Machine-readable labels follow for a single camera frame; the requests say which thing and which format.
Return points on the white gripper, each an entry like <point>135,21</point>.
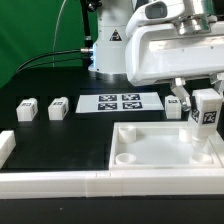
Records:
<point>175,39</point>

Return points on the white square tabletop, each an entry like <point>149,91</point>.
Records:
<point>158,145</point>

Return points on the white fence wall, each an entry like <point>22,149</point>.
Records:
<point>112,183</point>
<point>218,146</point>
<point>7,144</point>

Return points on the white right fence wall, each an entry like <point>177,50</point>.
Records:
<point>218,146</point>

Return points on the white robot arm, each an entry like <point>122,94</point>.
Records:
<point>110,47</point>

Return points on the white sheet with markers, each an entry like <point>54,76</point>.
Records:
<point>119,102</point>

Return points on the white front fence wall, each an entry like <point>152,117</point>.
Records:
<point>112,183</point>

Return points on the white left fence wall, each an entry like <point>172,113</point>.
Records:
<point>7,144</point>

